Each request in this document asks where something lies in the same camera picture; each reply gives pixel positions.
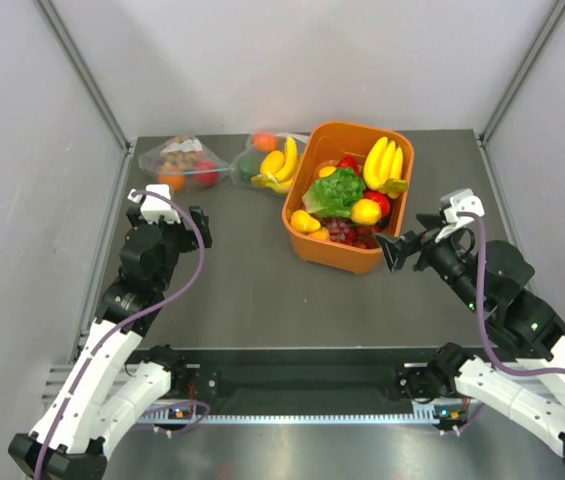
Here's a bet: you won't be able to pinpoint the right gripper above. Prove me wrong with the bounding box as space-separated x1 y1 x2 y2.
374 212 485 312

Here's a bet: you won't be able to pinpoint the fake red apple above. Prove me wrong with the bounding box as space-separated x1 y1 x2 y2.
193 161 220 187

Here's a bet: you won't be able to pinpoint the clear zip top bag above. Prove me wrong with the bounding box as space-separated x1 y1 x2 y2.
138 135 229 193

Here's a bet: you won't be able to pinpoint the clear zip bag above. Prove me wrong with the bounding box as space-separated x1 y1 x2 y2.
138 135 229 193
230 132 309 196

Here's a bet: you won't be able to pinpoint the fake brown longan bunch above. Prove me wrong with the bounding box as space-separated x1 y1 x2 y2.
160 136 202 169

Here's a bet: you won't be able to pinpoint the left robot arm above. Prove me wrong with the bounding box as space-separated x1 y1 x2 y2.
8 206 212 479

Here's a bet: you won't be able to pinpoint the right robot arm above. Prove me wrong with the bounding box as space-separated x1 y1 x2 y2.
376 213 565 466

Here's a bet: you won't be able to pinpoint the fake red pepper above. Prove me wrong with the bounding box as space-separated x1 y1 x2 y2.
363 190 391 218

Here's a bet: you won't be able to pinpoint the fake strawberries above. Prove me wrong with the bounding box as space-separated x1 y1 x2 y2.
352 225 381 250

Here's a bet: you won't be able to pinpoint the fake yellow lemon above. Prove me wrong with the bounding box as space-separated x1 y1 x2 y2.
350 198 382 226

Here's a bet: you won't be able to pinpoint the fake purple grapes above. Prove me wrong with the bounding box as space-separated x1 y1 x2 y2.
321 217 358 246

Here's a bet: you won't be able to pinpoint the fake green avocado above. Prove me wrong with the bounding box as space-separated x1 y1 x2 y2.
236 152 261 183

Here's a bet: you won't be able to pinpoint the fake banana bunch in bin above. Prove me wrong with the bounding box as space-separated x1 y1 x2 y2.
362 137 409 200

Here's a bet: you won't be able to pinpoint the fake green lettuce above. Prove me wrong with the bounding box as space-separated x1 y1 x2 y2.
302 168 366 218

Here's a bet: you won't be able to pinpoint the fake banana bunch in bag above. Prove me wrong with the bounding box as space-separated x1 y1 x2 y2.
250 134 305 195

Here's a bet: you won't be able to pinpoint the fake orange tangerine in bag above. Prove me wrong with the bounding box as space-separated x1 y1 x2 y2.
252 133 279 153

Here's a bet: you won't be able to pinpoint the fake yellow pepper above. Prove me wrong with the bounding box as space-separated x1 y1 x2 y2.
290 209 322 234

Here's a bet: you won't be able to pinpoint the orange plastic bin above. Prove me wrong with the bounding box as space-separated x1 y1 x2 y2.
282 122 415 274

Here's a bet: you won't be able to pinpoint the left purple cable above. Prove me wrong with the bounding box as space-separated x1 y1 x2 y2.
33 189 208 480

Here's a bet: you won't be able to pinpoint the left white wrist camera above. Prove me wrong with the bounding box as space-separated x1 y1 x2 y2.
127 184 181 224

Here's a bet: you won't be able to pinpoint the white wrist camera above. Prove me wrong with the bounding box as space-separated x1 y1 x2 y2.
435 188 485 243
127 184 181 224

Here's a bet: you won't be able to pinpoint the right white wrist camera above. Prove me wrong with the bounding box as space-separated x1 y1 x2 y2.
435 188 485 243

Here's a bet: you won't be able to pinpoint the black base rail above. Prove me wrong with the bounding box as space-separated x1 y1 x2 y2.
129 344 478 416

